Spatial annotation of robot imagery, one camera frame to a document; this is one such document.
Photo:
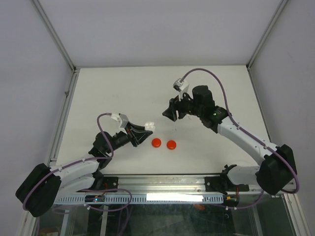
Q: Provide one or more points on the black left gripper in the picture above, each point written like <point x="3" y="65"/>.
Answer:
<point x="136" y="129"/>

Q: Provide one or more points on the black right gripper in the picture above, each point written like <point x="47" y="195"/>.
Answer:
<point x="174" y="104"/>

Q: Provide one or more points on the white earbud case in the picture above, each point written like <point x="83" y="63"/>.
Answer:
<point x="150" y="126"/>

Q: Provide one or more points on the orange earbud case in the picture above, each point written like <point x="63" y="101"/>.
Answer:
<point x="156" y="142"/>
<point x="171" y="144"/>

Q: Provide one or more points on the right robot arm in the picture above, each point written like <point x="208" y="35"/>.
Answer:
<point x="275" y="165"/>

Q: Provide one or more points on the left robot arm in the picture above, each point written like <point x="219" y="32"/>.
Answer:
<point x="46" y="184"/>

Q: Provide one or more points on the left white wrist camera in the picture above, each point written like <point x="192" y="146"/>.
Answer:
<point x="121" y="119"/>

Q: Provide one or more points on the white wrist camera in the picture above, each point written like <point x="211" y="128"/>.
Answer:
<point x="181" y="86"/>
<point x="121" y="119"/>

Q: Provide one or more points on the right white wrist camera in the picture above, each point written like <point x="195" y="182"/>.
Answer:
<point x="181" y="86"/>

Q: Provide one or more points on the aluminium mounting rail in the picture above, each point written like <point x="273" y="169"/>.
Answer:
<point x="143" y="184"/>

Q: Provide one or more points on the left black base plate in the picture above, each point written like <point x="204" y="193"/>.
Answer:
<point x="103" y="183"/>

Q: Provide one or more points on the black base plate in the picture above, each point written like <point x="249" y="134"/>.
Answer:
<point x="103" y="183"/>
<point x="214" y="184"/>

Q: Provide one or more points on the white slotted cable duct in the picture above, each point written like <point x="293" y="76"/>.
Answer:
<point x="151" y="198"/>

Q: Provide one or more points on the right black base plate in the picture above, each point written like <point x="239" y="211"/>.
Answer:
<point x="214" y="184"/>

